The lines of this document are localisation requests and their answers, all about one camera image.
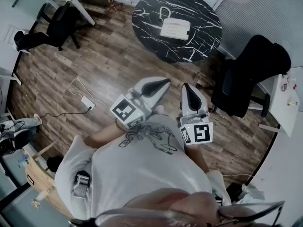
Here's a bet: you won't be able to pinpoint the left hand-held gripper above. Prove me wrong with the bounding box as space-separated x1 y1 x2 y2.
110 77 172 130

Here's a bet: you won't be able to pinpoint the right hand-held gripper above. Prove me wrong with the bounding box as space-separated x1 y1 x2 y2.
178 82 214 147

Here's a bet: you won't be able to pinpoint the white device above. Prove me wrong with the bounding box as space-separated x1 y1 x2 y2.
159 17 191 41

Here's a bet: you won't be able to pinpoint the person's left forearm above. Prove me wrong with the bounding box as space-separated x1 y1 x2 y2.
83 121 127 149

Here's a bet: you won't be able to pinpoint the person's right forearm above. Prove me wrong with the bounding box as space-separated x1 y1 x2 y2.
186 144 211 174

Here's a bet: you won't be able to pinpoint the round black marble table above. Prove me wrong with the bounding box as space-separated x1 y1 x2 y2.
131 0 223 63

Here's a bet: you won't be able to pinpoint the large black office chair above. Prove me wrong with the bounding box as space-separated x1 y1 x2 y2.
210 34 292 118

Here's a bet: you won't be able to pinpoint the white power strip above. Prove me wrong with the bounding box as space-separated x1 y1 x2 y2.
80 96 96 111

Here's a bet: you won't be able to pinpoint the person's white printed t-shirt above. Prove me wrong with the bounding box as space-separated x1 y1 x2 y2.
54 113 232 225

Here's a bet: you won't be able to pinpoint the white desk with small items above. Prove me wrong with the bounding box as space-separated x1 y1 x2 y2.
257 66 303 138

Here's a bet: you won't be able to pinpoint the person's face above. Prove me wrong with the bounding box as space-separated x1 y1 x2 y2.
122 187 258 227

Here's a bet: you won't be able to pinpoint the white plastic object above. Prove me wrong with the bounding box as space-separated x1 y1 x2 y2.
241 183 266 201

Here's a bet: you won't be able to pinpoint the white window blinds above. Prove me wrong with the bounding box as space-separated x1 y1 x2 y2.
214 0 303 69

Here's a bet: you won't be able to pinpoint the small black office chair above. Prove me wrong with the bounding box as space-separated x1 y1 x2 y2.
45 5 81 52

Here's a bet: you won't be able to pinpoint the person's eyeglasses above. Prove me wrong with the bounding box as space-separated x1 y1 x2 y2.
70 200 286 227

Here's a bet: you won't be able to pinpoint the black and white chair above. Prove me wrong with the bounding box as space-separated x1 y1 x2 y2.
0 126 40 156

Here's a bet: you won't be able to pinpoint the wooden desk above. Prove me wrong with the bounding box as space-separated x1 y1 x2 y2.
23 140 74 220

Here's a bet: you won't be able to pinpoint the thin white floor cable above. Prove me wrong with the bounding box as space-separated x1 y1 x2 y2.
222 172 258 178

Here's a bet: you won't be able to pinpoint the white power cable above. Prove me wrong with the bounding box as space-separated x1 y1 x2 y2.
69 78 105 104

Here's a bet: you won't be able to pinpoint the black power cable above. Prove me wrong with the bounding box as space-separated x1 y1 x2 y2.
38 107 91 125

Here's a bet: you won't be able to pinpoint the grey strap with black buckle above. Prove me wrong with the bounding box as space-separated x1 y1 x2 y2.
212 190 224 207
70 170 92 200

